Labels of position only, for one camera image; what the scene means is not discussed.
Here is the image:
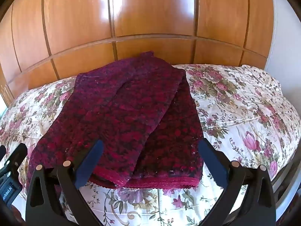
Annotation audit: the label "maroon knit pants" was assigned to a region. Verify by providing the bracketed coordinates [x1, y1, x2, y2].
[26, 51, 204, 190]

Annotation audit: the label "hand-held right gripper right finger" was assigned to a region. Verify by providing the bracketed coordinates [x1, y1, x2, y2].
[198, 137, 276, 226]

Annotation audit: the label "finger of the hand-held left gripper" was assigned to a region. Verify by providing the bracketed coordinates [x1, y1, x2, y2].
[7, 143, 28, 178]

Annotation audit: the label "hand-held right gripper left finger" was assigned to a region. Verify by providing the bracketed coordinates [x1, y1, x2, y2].
[25, 139, 104, 226]

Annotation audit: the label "window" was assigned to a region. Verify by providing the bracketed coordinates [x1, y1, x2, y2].
[0, 99, 8, 123]

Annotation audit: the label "floral bedspread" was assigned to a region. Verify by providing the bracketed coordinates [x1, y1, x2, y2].
[0, 63, 297, 226]

